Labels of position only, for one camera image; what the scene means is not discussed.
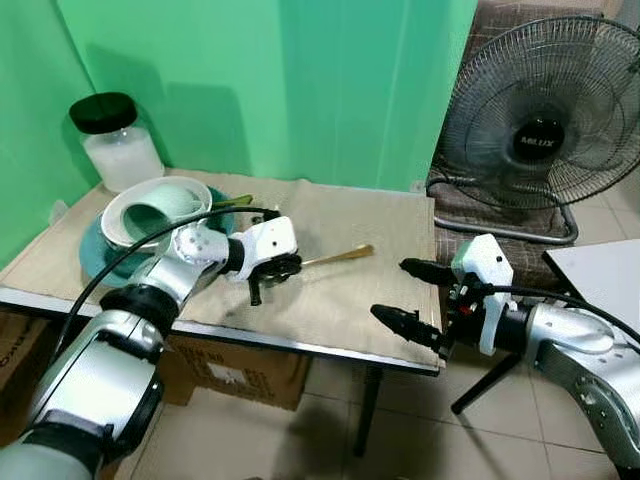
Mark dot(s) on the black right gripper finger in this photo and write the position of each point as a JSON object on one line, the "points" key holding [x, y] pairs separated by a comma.
{"points": [[410, 324], [430, 271]]}

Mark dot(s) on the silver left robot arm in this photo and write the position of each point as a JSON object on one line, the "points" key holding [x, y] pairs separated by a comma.
{"points": [[100, 370]]}

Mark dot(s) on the gold metal spoon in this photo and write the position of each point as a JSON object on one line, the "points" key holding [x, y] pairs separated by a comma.
{"points": [[345, 254]]}

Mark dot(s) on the beige tablecloth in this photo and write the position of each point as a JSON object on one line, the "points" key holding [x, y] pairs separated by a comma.
{"points": [[340, 215]]}

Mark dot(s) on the black slanted metal leg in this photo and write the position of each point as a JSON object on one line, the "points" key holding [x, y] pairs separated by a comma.
{"points": [[485, 385]]}

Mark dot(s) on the plain brown cardboard box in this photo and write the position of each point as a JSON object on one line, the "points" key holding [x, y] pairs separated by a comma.
{"points": [[250, 375]]}

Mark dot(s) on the metal framed table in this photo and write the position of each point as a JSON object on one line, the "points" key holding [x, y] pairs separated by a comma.
{"points": [[368, 410]]}

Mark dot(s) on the light green cup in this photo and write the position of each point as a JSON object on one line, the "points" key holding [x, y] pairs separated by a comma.
{"points": [[160, 212]]}

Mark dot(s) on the white side table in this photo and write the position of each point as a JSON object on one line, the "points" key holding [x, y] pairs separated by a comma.
{"points": [[600, 275]]}

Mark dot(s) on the white ceramic bowl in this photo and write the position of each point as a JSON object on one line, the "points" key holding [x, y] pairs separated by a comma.
{"points": [[120, 222]]}

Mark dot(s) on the teal plate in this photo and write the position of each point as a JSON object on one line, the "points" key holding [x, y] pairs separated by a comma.
{"points": [[100, 255]]}

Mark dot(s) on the black electric fan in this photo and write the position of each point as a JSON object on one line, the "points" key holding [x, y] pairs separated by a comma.
{"points": [[537, 140]]}

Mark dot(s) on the clear jar with black lid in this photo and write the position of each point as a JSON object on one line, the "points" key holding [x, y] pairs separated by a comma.
{"points": [[122, 155]]}

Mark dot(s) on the printed brown cardboard box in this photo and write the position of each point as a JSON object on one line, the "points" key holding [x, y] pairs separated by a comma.
{"points": [[25, 350]]}

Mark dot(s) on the brown plaid chair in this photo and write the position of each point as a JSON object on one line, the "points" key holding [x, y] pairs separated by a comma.
{"points": [[495, 25]]}

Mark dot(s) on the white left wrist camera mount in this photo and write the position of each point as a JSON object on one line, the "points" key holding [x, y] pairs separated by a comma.
{"points": [[266, 238]]}

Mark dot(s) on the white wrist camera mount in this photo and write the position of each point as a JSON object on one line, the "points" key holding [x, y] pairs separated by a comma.
{"points": [[266, 238], [488, 262]]}

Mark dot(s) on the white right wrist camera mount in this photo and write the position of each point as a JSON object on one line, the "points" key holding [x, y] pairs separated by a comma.
{"points": [[488, 262]]}

